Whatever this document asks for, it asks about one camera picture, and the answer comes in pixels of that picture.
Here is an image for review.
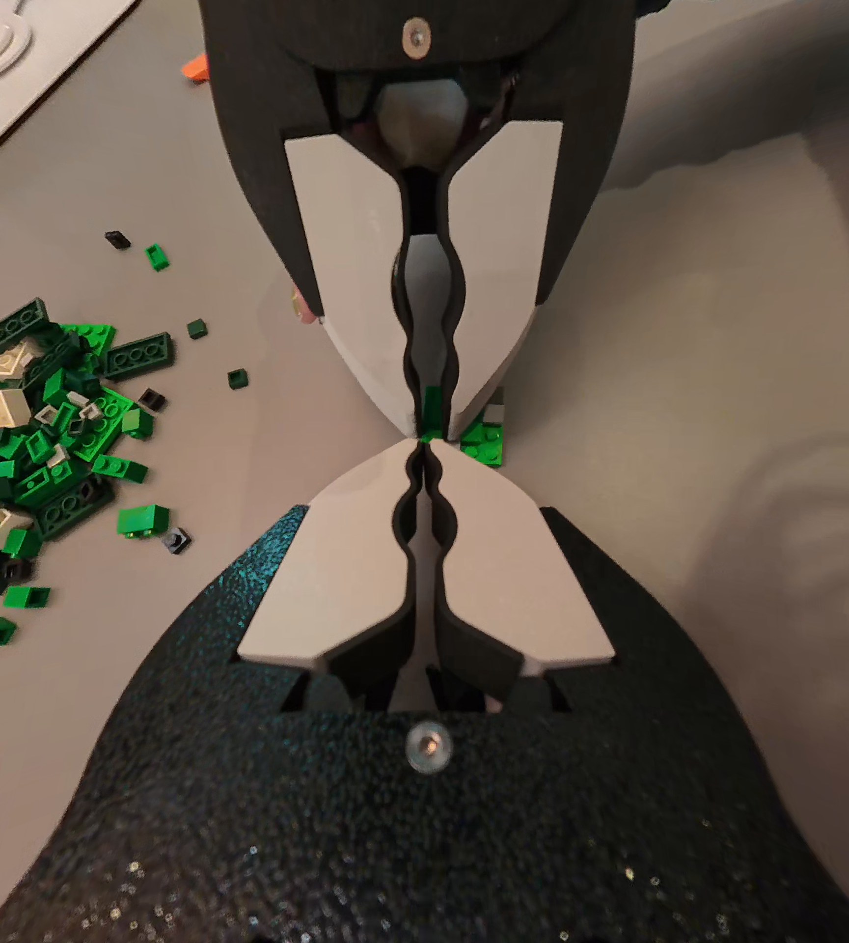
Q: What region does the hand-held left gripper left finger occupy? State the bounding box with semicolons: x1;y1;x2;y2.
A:
236;441;425;713

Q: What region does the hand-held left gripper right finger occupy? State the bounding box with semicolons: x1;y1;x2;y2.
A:
423;441;618;710

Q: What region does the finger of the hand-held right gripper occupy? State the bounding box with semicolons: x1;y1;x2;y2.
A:
283;131;425;437
435;120;565;443

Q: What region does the green lego assembly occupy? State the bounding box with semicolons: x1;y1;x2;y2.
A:
418;385;508;470

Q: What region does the pile of lego bricks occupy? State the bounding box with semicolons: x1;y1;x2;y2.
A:
0;297;175;596

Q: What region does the white flat tray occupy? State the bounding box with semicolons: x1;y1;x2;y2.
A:
0;0;141;179

